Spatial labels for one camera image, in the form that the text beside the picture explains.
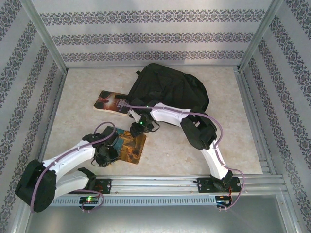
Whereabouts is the blue landscape cover book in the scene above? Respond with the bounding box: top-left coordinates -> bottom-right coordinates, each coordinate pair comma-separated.
110,127 -> 148,166

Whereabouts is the dark red cover book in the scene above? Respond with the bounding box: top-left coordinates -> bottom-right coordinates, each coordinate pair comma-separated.
93,90 -> 133,115

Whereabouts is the black backpack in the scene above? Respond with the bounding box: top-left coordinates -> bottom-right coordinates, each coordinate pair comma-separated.
127,63 -> 210,124

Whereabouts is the grey metal sheet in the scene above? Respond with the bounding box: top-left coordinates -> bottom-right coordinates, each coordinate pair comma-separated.
24,205 -> 296,233

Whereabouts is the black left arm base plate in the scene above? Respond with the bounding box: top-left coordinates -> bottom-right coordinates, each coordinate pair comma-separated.
85,179 -> 112,195

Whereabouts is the aluminium mounting rail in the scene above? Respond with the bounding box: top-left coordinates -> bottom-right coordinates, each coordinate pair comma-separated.
23,176 -> 289,195

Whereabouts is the slotted grey cable duct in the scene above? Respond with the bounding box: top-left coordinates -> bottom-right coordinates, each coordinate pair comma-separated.
50,195 -> 217,207

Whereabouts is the aluminium side rail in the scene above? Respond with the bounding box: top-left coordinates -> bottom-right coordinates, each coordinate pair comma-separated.
234,69 -> 276,175
34,70 -> 69,178

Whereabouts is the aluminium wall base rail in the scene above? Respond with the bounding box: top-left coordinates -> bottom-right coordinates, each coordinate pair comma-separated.
65,63 -> 241,70

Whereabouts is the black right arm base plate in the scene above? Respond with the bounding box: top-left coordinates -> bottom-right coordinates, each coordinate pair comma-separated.
197,177 -> 242,194

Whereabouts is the aluminium frame post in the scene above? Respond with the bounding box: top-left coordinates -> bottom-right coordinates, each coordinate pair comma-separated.
238,0 -> 284,72
20,0 -> 69,73

